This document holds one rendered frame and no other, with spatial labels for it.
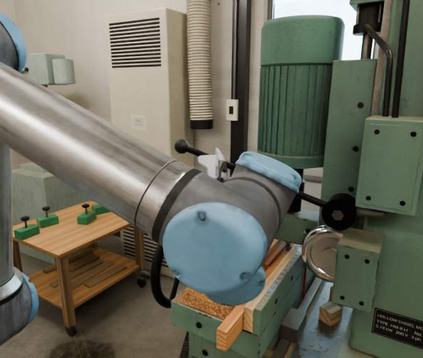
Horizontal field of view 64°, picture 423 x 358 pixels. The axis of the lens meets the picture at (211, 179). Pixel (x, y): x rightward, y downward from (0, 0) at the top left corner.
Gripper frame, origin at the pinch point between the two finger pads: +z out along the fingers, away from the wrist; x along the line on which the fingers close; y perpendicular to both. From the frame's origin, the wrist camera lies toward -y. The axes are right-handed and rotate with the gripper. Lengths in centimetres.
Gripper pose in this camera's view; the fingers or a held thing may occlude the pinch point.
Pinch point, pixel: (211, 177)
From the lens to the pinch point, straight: 80.4
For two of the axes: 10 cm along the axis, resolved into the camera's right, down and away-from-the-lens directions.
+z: -1.4, -4.3, 8.9
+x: -2.4, 8.9, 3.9
